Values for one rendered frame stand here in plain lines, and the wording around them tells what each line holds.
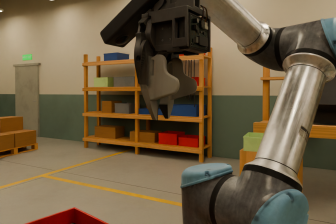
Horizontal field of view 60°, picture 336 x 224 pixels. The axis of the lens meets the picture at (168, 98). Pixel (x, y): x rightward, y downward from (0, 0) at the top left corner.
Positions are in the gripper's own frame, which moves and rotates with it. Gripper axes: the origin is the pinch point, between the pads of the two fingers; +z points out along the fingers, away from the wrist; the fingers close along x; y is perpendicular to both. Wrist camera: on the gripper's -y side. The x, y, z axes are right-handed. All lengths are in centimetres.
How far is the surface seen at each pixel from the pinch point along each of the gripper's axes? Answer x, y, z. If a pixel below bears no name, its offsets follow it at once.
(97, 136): 439, -480, 102
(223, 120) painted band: 512, -198, 54
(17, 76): 461, -848, -51
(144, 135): 450, -350, 89
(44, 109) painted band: 475, -732, 49
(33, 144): 348, -586, 117
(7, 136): 283, -574, 89
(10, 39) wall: 464, -891, -168
